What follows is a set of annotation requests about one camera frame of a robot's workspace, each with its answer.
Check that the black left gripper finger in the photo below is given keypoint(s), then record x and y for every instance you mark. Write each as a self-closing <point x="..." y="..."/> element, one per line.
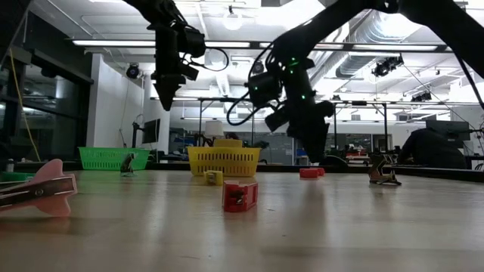
<point x="167" y="88"/>
<point x="180" y="88"/>

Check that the boxy red mini stapler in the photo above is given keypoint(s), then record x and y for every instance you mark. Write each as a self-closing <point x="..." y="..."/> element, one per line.
<point x="247" y="196"/>

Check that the silver ventilation duct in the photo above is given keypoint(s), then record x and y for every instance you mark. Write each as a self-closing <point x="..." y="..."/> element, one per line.
<point x="378" y="28"/>

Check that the dark computer monitor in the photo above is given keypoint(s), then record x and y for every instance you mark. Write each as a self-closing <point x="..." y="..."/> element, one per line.
<point x="457" y="128"/>

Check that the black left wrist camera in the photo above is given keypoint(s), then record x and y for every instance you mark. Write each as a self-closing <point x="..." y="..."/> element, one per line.
<point x="194" y="41"/>

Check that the person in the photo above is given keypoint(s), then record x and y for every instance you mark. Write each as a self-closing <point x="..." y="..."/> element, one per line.
<point x="427" y="151"/>
<point x="232" y="136"/>

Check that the long ceiling light bar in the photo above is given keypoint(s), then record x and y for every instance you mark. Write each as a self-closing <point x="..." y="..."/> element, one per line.
<point x="113" y="43"/>

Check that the green plastic basket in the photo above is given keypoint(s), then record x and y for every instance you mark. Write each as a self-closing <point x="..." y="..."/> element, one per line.
<point x="102" y="158"/>

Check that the black extrusion table frame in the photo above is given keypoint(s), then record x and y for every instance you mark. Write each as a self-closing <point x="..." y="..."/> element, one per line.
<point x="416" y="172"/>

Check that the black ceiling camera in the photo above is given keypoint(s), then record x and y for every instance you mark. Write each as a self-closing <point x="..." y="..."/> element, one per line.
<point x="133" y="72"/>
<point x="383" y="68"/>
<point x="258" y="67"/>
<point x="421" y="97"/>

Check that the yellow mini stapler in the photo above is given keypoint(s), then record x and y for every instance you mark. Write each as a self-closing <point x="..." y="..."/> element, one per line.
<point x="213" y="178"/>

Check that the white background lamp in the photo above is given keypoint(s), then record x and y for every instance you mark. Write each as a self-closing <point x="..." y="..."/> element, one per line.
<point x="213" y="128"/>

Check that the yellow plastic basket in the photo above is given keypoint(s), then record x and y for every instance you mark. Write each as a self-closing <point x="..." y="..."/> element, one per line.
<point x="234" y="160"/>

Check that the small white cup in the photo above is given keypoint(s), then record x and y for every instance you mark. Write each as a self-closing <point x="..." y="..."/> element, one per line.
<point x="10" y="166"/>

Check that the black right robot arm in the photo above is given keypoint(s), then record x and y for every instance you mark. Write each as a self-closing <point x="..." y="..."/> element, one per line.
<point x="340" y="19"/>

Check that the wall-mounted black monitor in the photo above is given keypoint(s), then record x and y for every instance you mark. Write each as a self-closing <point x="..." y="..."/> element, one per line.
<point x="152" y="131"/>

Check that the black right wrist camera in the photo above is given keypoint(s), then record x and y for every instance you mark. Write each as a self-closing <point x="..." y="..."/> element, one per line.
<point x="264" y="88"/>

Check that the yellow tape roll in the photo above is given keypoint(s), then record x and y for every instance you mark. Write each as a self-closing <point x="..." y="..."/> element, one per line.
<point x="228" y="143"/>

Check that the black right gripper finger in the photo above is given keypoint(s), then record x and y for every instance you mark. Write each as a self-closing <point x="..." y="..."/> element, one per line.
<point x="295" y="141"/>
<point x="314" y="141"/>

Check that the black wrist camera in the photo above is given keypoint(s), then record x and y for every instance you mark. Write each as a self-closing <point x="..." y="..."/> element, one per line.
<point x="194" y="41"/>
<point x="264" y="88"/>

